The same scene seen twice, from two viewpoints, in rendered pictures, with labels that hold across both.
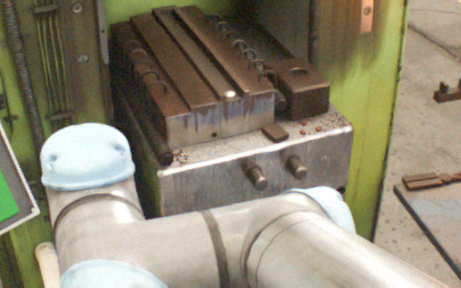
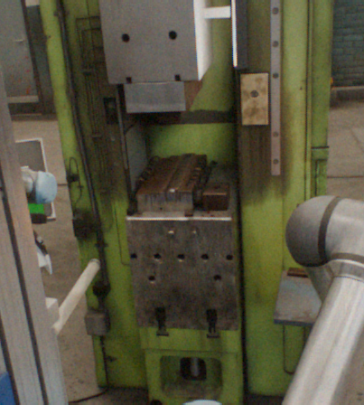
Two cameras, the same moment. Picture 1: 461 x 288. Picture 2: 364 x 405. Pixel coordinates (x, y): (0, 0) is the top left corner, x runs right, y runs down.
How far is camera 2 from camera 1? 1.10 m
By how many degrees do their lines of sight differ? 27
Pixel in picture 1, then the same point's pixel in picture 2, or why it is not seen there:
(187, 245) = not seen: outside the picture
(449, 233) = (288, 299)
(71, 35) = (109, 151)
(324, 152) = (214, 229)
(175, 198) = (133, 233)
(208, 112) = (156, 195)
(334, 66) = (255, 193)
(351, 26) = (265, 169)
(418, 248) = not seen: outside the picture
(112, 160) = not seen: hidden behind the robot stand
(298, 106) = (206, 202)
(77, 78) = (113, 174)
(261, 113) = (185, 202)
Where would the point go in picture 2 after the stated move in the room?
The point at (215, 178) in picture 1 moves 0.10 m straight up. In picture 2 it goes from (153, 228) to (150, 201)
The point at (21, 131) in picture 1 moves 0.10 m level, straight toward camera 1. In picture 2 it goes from (85, 194) to (76, 204)
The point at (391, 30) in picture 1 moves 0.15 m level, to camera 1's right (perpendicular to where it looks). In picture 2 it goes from (296, 176) to (340, 180)
